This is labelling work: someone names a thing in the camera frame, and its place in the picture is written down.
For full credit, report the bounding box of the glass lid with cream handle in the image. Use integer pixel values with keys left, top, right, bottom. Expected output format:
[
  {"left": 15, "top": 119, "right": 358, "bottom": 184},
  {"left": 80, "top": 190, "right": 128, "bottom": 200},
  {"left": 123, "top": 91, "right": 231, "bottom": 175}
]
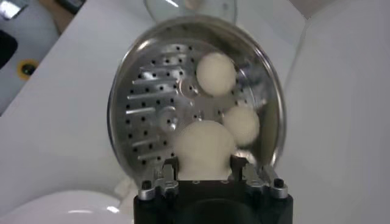
[{"left": 143, "top": 0, "right": 238, "bottom": 25}]

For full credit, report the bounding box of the white round plate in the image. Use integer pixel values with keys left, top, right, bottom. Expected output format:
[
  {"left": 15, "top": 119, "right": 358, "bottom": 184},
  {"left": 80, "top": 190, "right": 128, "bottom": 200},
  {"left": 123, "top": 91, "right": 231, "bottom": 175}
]
[{"left": 0, "top": 190, "right": 132, "bottom": 224}]

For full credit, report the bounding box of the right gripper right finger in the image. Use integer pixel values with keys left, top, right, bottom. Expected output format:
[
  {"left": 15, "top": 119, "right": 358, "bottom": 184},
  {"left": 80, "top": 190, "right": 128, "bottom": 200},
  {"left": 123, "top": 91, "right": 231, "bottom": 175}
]
[{"left": 230, "top": 155, "right": 289, "bottom": 200}]

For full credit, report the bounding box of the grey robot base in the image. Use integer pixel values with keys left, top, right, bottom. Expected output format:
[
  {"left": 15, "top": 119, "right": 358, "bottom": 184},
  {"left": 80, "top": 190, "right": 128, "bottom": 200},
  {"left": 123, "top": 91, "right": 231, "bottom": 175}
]
[{"left": 0, "top": 12, "right": 60, "bottom": 116}]

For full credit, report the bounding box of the white steamed baozi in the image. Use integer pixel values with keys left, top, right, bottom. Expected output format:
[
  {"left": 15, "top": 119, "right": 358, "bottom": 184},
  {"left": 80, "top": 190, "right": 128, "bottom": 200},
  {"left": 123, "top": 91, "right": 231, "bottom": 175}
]
[
  {"left": 195, "top": 51, "right": 238, "bottom": 97},
  {"left": 222, "top": 105, "right": 261, "bottom": 147},
  {"left": 173, "top": 120, "right": 238, "bottom": 181}
]

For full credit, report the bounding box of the stainless steel steamer basket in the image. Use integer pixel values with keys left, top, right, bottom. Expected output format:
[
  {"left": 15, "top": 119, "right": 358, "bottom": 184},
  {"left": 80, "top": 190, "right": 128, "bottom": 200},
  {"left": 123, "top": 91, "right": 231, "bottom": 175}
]
[{"left": 106, "top": 16, "right": 287, "bottom": 189}]

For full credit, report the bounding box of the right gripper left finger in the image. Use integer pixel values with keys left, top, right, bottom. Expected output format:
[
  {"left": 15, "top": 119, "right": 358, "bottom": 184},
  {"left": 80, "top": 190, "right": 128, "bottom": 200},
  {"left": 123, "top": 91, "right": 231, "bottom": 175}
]
[{"left": 137, "top": 157, "right": 180, "bottom": 201}]

